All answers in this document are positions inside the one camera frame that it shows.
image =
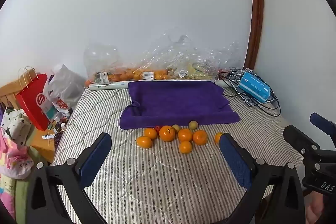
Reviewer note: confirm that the white spotted cloth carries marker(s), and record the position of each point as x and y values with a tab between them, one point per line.
15	121

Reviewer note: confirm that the pile of small toiletries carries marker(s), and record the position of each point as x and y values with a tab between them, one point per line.
59	121

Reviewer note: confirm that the light green blanket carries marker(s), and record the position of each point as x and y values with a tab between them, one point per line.
21	192

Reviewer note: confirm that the brown wooden door frame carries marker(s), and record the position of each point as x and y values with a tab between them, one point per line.
258	3

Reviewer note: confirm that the white plastic shopping bag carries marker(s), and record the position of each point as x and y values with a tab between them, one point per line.
67	82

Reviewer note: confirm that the clear bag of yellow produce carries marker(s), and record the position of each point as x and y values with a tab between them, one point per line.
199	69

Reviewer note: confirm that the purple towel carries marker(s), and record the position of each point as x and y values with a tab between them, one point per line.
178	100

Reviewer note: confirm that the long white paper roll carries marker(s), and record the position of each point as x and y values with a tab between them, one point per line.
110	86

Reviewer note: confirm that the orange tangerine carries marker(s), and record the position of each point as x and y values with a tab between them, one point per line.
185	135
167	133
200	137
150	133
185	147
144	141
217	138

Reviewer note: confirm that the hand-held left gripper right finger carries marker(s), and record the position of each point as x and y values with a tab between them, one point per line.
235	161

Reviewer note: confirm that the white tube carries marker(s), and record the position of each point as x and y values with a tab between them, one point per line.
48	136

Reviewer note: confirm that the dark checked cloth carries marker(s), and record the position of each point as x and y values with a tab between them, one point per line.
236	72

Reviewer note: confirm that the person's right hand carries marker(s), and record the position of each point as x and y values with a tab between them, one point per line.
315	209

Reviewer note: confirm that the wooden nightstand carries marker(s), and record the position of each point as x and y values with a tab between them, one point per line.
42	146

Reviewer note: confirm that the yellow-green jujube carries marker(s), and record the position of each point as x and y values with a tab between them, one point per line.
176	127
193	124

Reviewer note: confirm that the blue tissue box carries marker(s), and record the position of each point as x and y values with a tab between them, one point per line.
253	85

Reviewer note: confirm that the red paper bag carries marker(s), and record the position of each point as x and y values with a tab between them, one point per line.
31	103

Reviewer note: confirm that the wooden headboard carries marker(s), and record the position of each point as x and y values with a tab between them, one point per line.
8	92

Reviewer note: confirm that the clear bag of small oranges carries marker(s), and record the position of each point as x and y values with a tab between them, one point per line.
157	74

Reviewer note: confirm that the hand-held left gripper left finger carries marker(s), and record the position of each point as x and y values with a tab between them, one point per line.
95	158

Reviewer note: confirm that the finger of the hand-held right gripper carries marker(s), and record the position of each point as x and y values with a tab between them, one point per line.
321	123
299	138

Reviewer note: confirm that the pink printed cloth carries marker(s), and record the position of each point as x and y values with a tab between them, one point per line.
13	158

